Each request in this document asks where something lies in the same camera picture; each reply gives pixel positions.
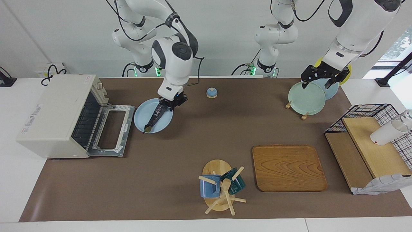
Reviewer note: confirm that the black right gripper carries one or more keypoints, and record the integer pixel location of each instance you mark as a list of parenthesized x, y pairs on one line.
[(175, 100)]

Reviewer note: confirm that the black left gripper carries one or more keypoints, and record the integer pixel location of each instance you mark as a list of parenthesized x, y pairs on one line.
[(325, 71)]

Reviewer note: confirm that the dark roasted eggplant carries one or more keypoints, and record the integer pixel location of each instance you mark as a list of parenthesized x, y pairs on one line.
[(155, 118)]

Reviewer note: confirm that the light blue ceramic plate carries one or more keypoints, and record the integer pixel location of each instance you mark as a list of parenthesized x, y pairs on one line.
[(331, 91), (145, 116)]

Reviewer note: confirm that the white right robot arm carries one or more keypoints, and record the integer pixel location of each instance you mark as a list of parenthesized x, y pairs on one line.
[(175, 64)]

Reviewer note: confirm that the cream toaster oven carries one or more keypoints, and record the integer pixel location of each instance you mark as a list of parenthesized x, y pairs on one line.
[(48, 112)]

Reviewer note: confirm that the pale green ceramic plate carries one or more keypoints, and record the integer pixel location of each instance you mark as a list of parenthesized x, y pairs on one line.
[(305, 98)]

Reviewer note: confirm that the yellow ceramic plate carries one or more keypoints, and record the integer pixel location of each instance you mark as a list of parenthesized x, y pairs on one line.
[(348, 75)]

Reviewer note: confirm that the wooden plate rack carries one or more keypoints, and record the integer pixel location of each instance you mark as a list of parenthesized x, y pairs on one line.
[(288, 104)]

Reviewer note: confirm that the brown paper table mat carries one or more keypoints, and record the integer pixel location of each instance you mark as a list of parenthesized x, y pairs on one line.
[(193, 154)]

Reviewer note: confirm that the wooden mug tree stand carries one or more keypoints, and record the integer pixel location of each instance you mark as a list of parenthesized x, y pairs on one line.
[(215, 167)]

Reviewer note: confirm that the white plastic cup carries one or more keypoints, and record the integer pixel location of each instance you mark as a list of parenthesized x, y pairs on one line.
[(384, 135)]

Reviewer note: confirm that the two-tier wooden shelf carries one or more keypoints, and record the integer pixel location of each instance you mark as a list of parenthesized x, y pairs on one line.
[(373, 151)]

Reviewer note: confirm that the window with green view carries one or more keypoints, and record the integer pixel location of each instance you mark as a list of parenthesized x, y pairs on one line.
[(397, 45)]

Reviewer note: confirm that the rectangular wooden serving tray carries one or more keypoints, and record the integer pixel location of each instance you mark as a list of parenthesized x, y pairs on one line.
[(289, 167)]

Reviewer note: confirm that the blue ceramic mug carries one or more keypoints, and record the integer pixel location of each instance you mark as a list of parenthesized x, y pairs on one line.
[(209, 190)]

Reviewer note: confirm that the clear glass cup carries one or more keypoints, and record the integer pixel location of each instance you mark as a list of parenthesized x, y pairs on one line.
[(408, 116)]

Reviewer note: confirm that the dark green ceramic mug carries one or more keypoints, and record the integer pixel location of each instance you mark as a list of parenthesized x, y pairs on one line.
[(238, 185)]

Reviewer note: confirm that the white power socket box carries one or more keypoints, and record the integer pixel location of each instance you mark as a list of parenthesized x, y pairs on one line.
[(59, 66)]

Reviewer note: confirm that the white marbled cloth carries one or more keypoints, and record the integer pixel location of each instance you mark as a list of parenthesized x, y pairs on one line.
[(379, 185)]

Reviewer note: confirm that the black camera stand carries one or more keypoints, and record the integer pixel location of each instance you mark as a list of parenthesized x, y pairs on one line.
[(6, 82), (383, 82)]

